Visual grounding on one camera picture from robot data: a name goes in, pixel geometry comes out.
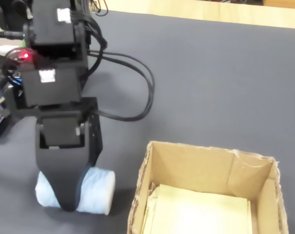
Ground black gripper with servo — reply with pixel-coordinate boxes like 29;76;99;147
6;97;104;213

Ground light blue cloth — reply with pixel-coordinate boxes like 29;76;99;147
35;165;116;216

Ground open cardboard box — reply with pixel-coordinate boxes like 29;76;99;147
127;140;290;234

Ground pale yellow paper sheet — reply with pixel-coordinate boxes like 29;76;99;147
142;184;253;234

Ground black power plug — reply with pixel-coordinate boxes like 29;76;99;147
0;30;25;41

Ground black servo cable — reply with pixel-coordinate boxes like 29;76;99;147
88;55;152;120
88;50;155;122

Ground short black wrist cable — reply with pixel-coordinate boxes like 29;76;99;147
84;9;108;77

